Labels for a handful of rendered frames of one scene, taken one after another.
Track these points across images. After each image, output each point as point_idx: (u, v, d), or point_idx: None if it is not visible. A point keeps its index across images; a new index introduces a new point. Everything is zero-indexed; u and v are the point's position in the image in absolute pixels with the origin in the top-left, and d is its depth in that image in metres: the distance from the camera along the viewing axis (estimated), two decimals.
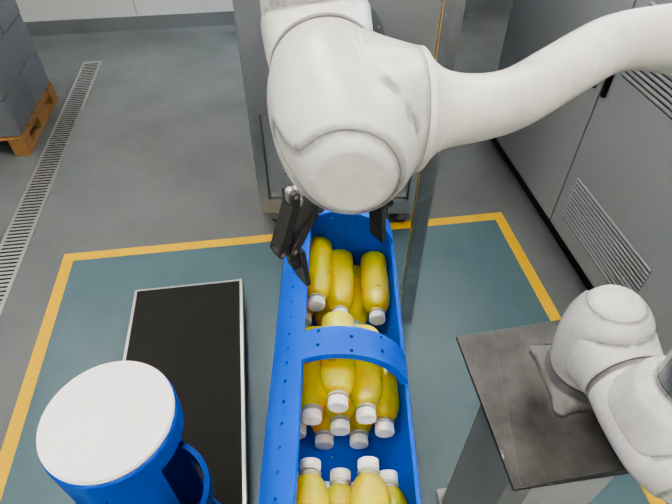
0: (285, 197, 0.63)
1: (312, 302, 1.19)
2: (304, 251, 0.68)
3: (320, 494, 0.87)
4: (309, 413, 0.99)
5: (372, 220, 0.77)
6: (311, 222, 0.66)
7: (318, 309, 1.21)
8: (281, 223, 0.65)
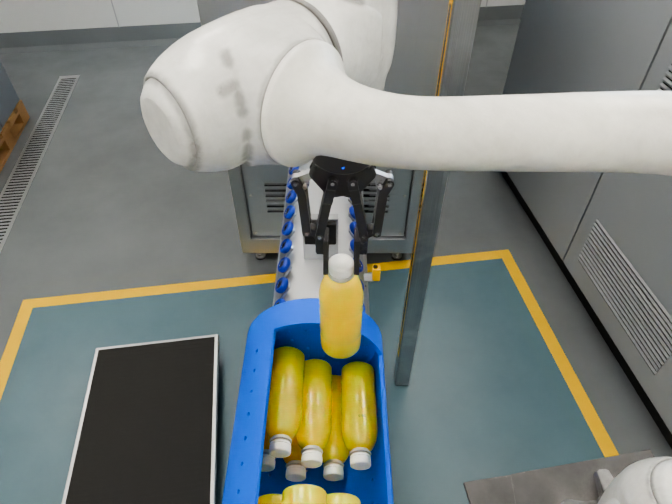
0: (390, 185, 0.67)
1: (274, 450, 0.90)
2: (354, 227, 0.74)
3: None
4: None
5: (328, 257, 0.75)
6: None
7: (282, 456, 0.92)
8: (384, 206, 0.69)
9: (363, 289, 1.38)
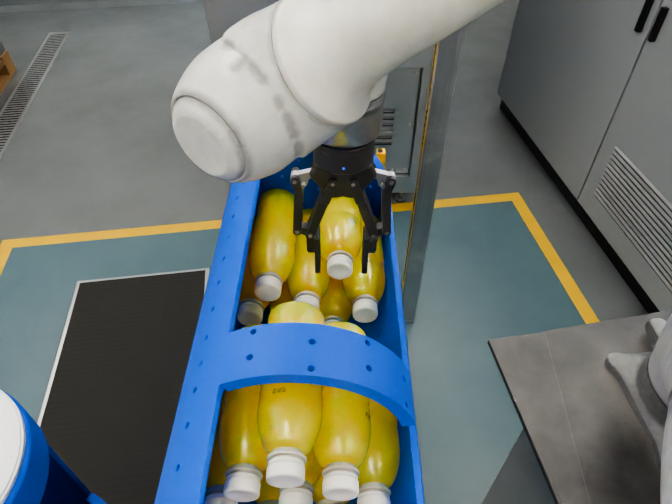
0: (393, 183, 0.66)
1: (260, 286, 0.74)
2: (364, 225, 0.74)
3: None
4: (235, 482, 0.54)
5: (320, 255, 0.75)
6: None
7: (271, 297, 0.76)
8: (390, 204, 0.69)
9: None
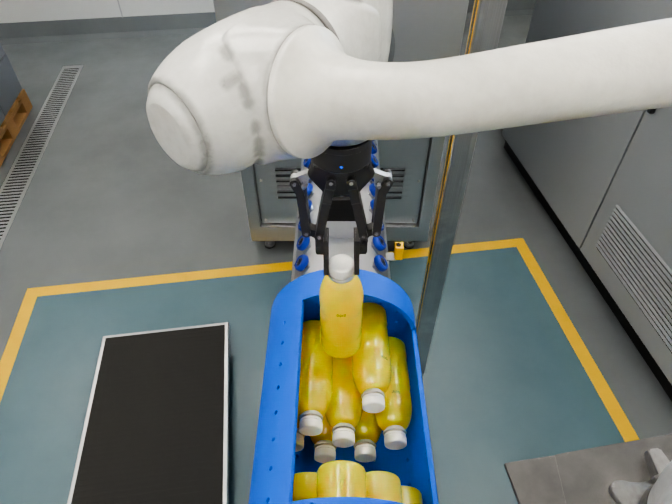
0: (389, 184, 0.67)
1: (305, 426, 0.84)
2: (354, 227, 0.74)
3: None
4: None
5: (328, 257, 0.75)
6: None
7: (313, 433, 0.86)
8: (383, 205, 0.69)
9: (387, 267, 1.32)
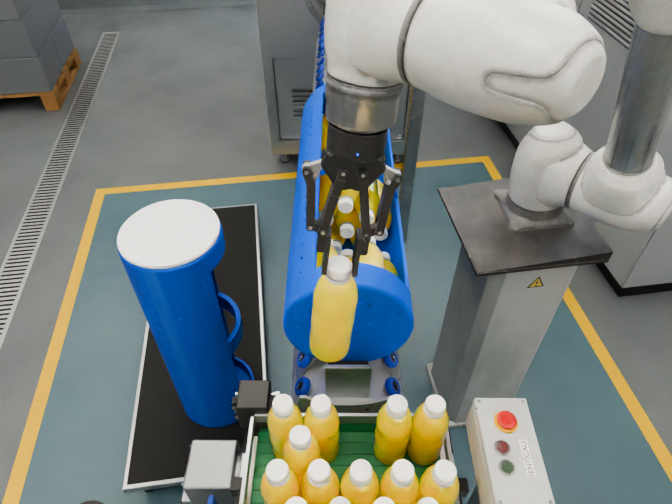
0: (398, 182, 0.68)
1: None
2: (356, 227, 0.75)
3: (333, 253, 1.22)
4: None
5: (328, 256, 0.75)
6: None
7: None
8: (389, 204, 0.71)
9: None
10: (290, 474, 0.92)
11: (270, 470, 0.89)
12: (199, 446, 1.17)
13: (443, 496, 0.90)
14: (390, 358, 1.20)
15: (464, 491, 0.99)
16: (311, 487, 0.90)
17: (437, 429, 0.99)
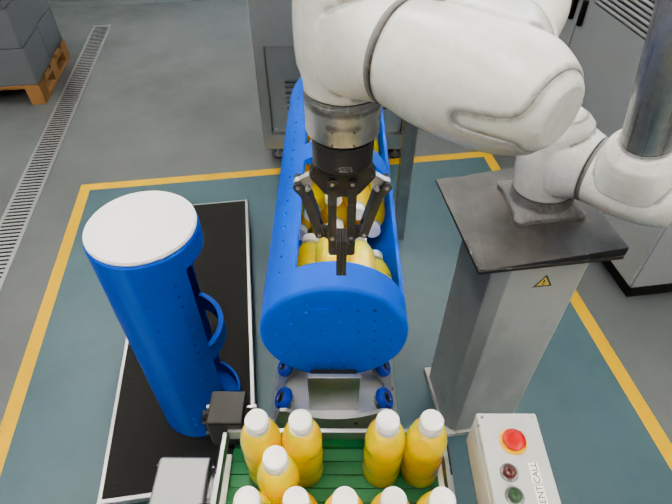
0: (297, 186, 0.67)
1: None
2: (341, 242, 0.72)
3: None
4: None
5: None
6: (332, 213, 0.69)
7: None
8: (307, 208, 0.70)
9: None
10: (263, 503, 0.79)
11: (238, 500, 0.76)
12: (167, 465, 1.04)
13: None
14: (383, 368, 1.07)
15: None
16: None
17: (434, 449, 0.86)
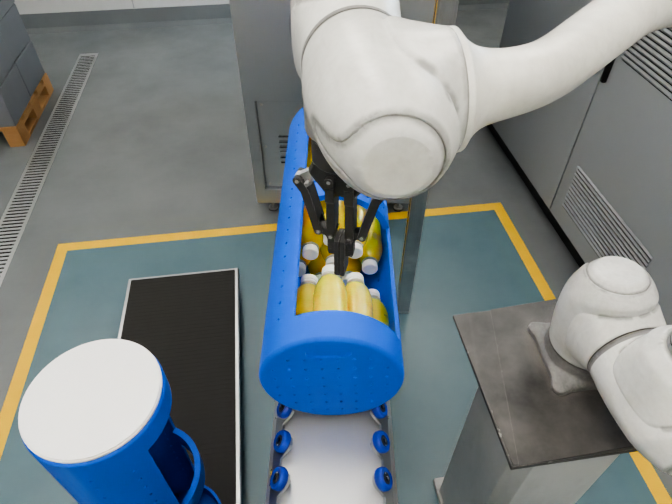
0: None
1: None
2: (344, 228, 0.74)
3: None
4: (308, 247, 1.23)
5: (340, 257, 0.75)
6: None
7: None
8: (375, 214, 0.69)
9: None
10: None
11: None
12: None
13: None
14: None
15: None
16: None
17: None
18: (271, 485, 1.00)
